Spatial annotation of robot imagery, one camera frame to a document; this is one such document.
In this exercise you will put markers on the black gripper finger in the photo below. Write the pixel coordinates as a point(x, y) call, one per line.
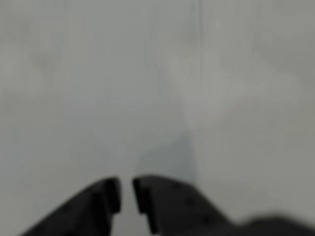
point(182, 211)
point(86, 211)

